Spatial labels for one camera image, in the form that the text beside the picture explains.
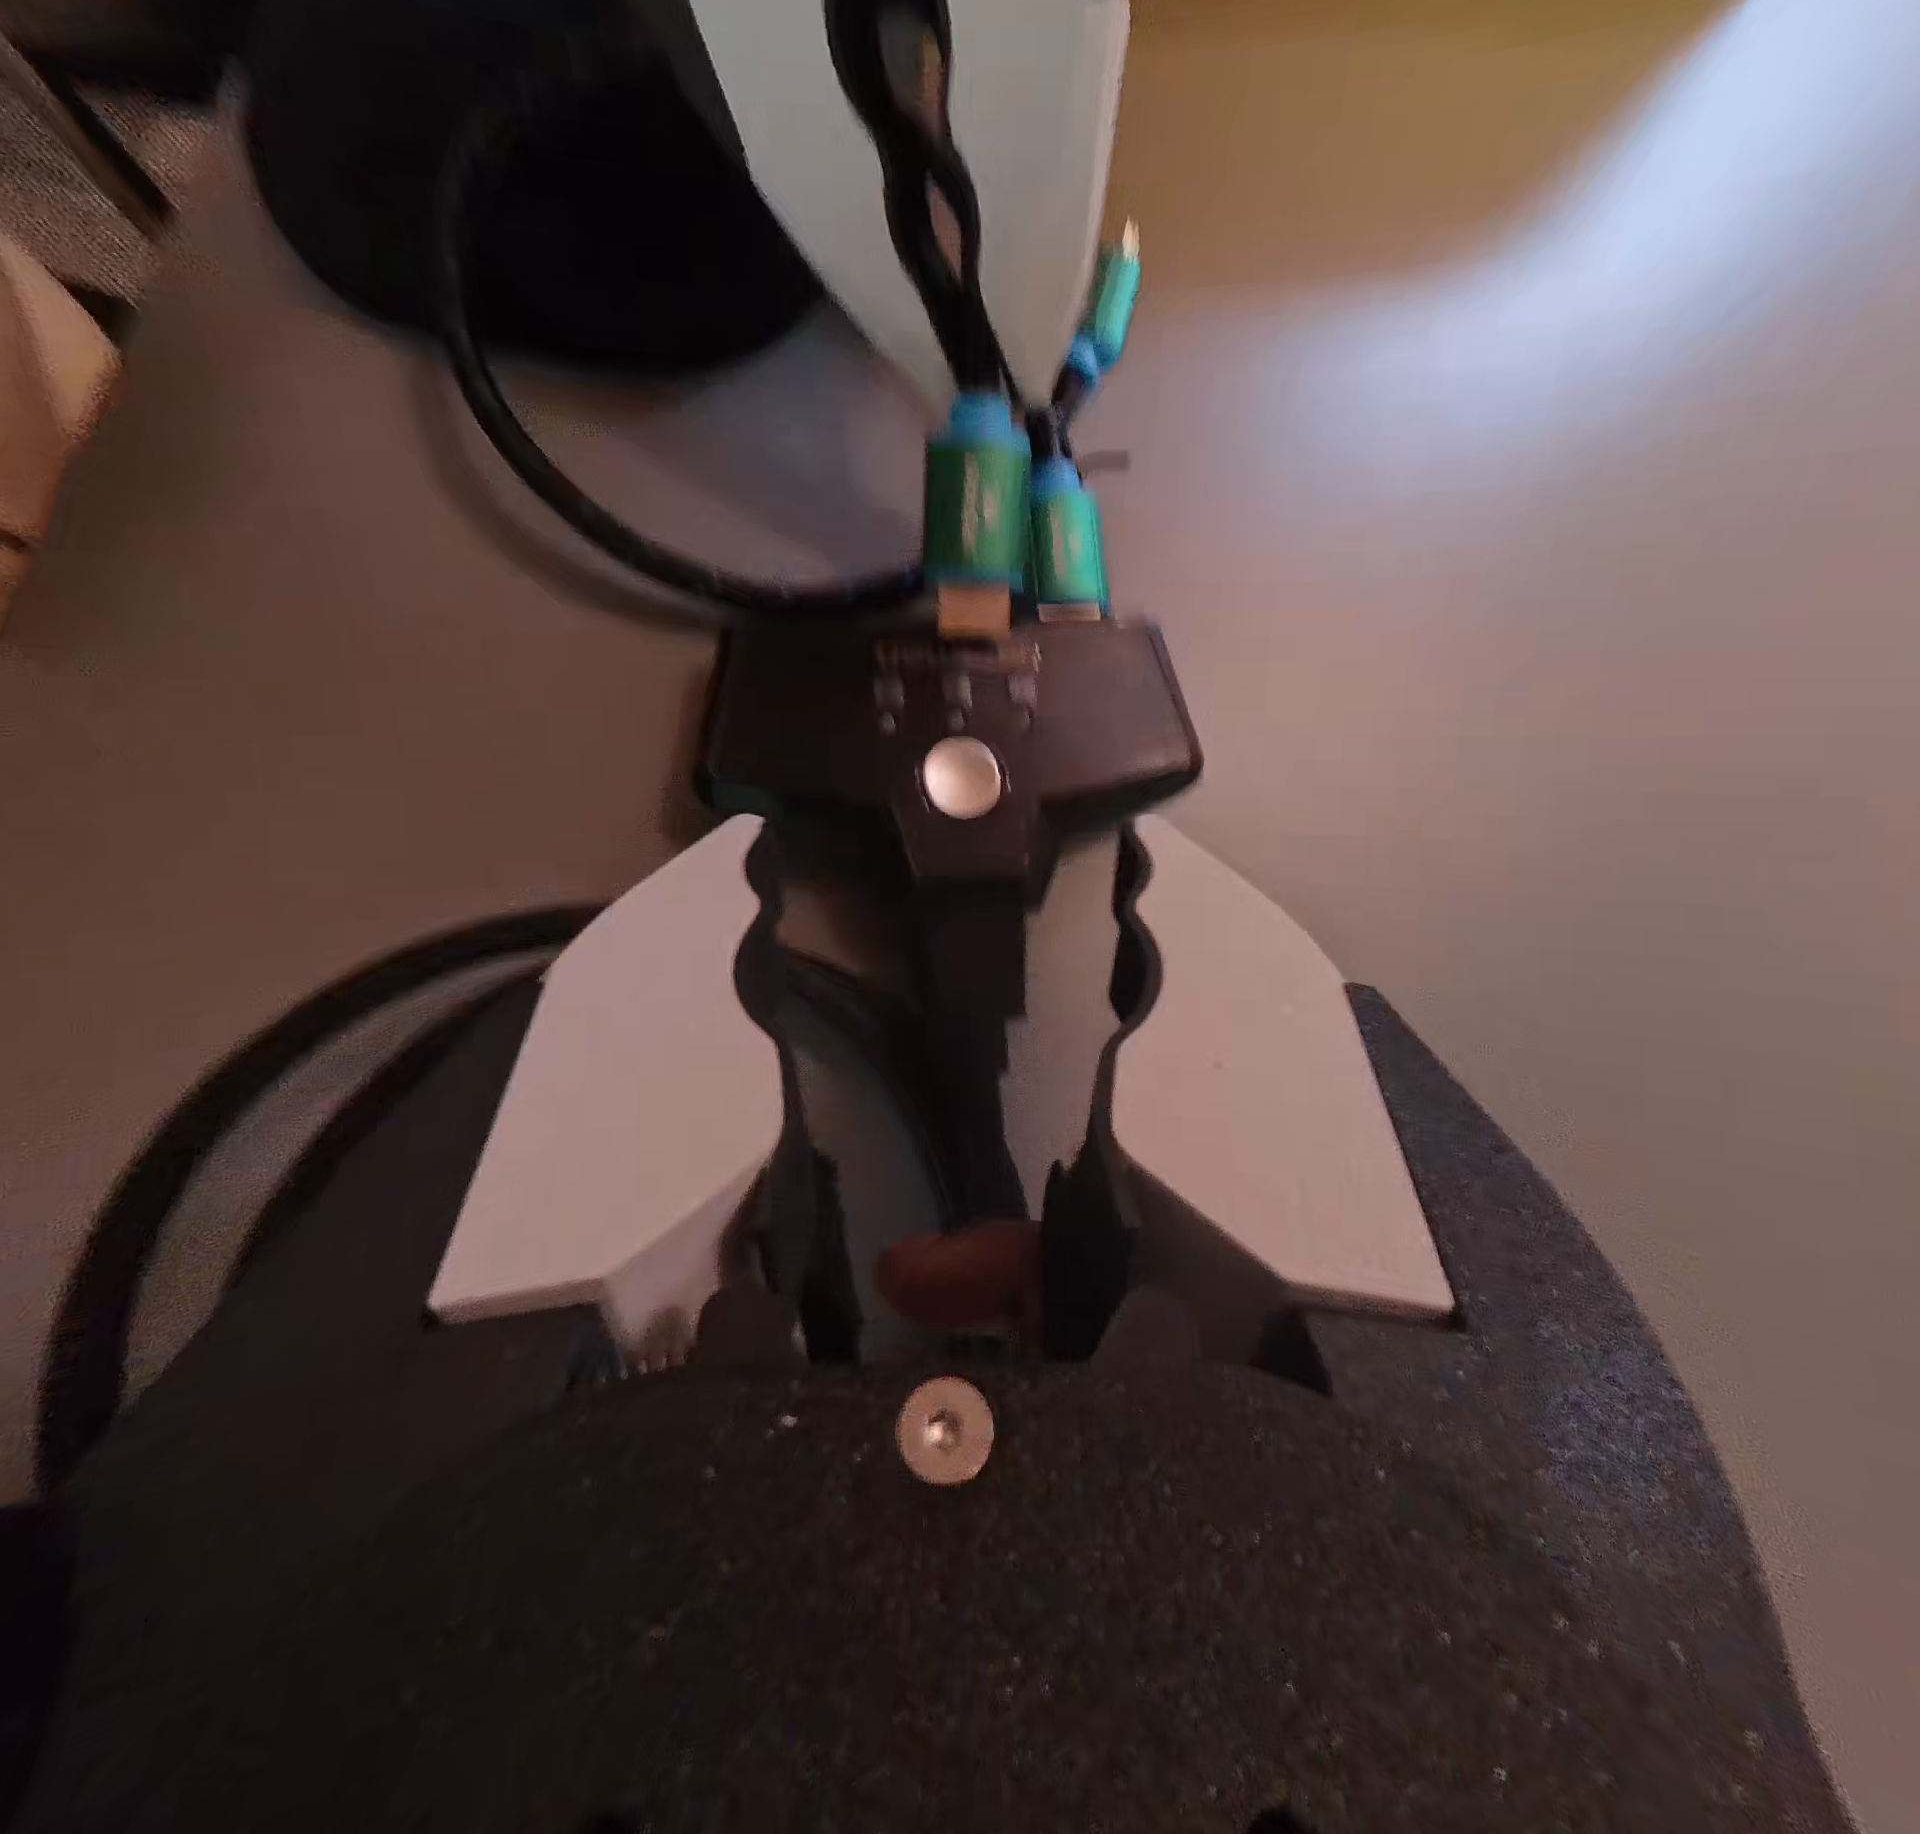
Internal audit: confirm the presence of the person's beige hoodie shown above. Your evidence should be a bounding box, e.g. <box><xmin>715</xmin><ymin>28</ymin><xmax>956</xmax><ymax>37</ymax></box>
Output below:
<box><xmin>0</xmin><ymin>235</ymin><xmax>123</xmax><ymax>621</ymax></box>

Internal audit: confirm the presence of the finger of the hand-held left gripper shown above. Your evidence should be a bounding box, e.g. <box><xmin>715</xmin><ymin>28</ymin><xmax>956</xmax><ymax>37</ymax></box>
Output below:
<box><xmin>930</xmin><ymin>0</ymin><xmax>1133</xmax><ymax>419</ymax></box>
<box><xmin>658</xmin><ymin>0</ymin><xmax>969</xmax><ymax>411</ymax></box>

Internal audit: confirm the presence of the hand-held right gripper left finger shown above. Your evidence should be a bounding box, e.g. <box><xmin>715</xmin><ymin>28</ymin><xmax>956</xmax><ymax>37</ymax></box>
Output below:
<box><xmin>427</xmin><ymin>814</ymin><xmax>796</xmax><ymax>1347</ymax></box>

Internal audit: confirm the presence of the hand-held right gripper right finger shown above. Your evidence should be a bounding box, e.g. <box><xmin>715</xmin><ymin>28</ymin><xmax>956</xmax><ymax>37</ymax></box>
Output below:
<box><xmin>1042</xmin><ymin>814</ymin><xmax>1458</xmax><ymax>1363</ymax></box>

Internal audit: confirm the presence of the black quilted wrist rest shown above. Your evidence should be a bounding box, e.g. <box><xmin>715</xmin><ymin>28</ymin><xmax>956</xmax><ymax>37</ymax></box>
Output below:
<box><xmin>245</xmin><ymin>0</ymin><xmax>826</xmax><ymax>373</ymax></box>

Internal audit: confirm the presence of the black video switch box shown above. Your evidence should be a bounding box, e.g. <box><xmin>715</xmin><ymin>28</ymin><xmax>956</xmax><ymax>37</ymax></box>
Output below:
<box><xmin>37</xmin><ymin>618</ymin><xmax>1207</xmax><ymax>1491</ymax></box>

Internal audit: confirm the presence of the person's right hand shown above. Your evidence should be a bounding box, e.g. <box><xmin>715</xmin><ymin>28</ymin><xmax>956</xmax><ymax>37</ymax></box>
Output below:
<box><xmin>873</xmin><ymin>1220</ymin><xmax>1044</xmax><ymax>1329</ymax></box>

